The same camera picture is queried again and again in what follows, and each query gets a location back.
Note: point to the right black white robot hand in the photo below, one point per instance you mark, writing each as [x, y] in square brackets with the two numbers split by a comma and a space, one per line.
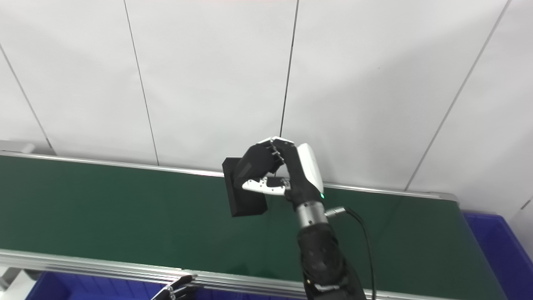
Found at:
[300, 175]

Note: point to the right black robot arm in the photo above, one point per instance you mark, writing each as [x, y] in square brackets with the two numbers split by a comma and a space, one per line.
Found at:
[322, 258]

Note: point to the green conveyor belt with aluminium frame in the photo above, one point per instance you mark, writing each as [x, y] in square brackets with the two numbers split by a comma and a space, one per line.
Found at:
[104, 216]

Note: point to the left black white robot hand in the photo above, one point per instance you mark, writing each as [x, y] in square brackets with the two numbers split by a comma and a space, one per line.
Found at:
[175, 291]

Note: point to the black cylinder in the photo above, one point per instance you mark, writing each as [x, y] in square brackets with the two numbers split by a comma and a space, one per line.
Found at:
[247, 204]

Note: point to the blue plastic bin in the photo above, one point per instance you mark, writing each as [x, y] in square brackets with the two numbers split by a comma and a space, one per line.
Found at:
[83, 287]
[504, 250]

